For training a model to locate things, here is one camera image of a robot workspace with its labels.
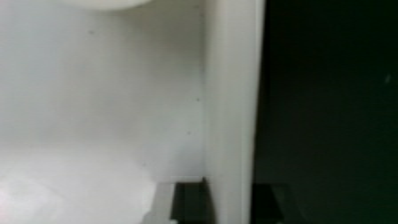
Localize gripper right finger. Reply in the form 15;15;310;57
255;184;290;224

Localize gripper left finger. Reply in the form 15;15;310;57
155;178;214;224

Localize white square tabletop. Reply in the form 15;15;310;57
0;0;266;224

